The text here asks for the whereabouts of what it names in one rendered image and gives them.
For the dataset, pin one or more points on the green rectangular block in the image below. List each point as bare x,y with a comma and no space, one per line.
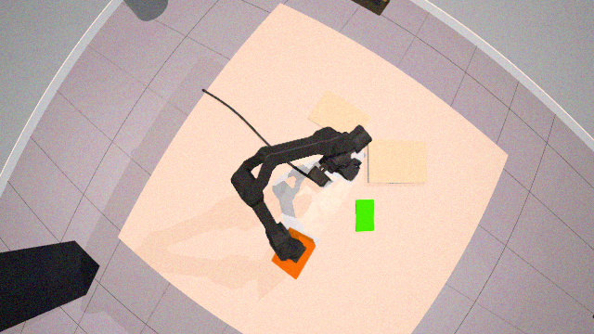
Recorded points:
364,215

